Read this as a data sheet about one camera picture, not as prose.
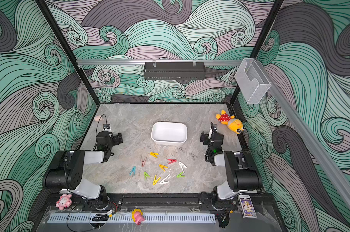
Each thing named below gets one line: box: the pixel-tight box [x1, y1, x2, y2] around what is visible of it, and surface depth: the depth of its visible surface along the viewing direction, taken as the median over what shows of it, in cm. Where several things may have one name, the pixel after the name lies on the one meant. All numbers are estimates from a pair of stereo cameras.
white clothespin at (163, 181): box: [159, 174, 171, 185], surface depth 81 cm
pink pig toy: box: [55, 193, 73, 211], surface depth 73 cm
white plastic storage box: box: [150, 121, 188, 146], surface depth 102 cm
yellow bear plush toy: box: [215, 109, 245, 135], surface depth 103 cm
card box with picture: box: [237, 194, 257, 218], surface depth 71 cm
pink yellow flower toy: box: [131, 208, 145, 226], surface depth 69 cm
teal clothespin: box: [129, 165, 136, 176], surface depth 85 cm
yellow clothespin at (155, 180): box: [152, 174, 161, 186], surface depth 81 cm
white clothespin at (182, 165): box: [178, 161, 188, 175], surface depth 87 cm
